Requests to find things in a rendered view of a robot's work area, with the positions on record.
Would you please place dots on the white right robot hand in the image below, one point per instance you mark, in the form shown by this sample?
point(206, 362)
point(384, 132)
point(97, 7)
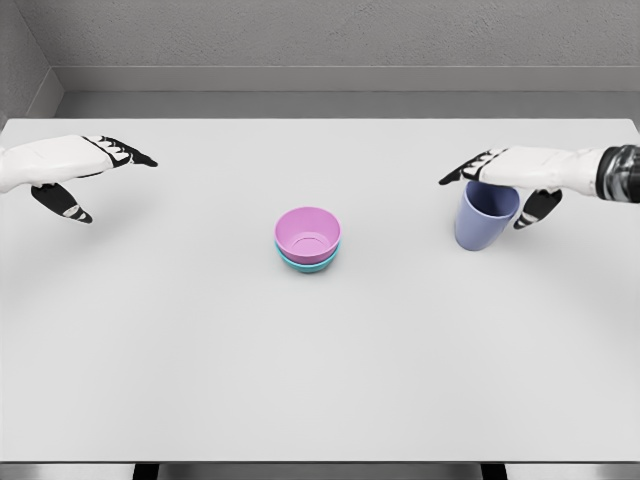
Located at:
point(520, 167)

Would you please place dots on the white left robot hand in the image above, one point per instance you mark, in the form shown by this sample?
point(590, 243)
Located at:
point(70, 157)

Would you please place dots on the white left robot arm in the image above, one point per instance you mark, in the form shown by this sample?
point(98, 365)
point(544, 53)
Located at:
point(10, 170)

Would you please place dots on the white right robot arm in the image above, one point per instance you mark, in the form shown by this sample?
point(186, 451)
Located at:
point(602, 170)

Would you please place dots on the lavender blue cup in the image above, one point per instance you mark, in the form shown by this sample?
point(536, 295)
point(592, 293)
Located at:
point(482, 220)

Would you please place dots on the pink bowl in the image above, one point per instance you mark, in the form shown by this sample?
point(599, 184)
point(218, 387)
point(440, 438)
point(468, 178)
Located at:
point(307, 236)

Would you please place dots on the teal bowl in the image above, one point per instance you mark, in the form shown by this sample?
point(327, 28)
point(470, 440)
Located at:
point(307, 268)

